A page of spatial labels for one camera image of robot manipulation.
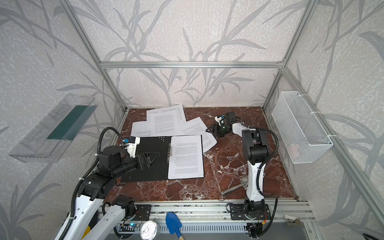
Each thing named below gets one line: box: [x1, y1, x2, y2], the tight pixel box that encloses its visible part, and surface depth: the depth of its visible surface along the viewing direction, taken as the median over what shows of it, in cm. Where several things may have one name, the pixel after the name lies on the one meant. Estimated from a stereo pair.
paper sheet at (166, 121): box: [146, 104, 187, 137], surface depth 114 cm
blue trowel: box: [165, 212, 182, 238], surface depth 72 cm
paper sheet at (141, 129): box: [130, 120, 152, 138], surface depth 111 cm
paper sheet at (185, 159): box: [168, 134, 204, 180], surface depth 95 cm
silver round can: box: [140, 220, 161, 240], surface depth 66 cm
